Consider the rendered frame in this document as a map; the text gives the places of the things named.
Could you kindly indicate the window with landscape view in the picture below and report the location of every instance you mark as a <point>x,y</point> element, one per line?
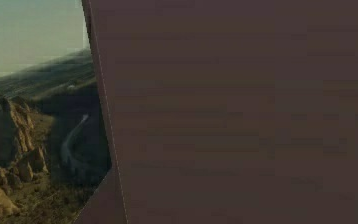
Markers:
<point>37,110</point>

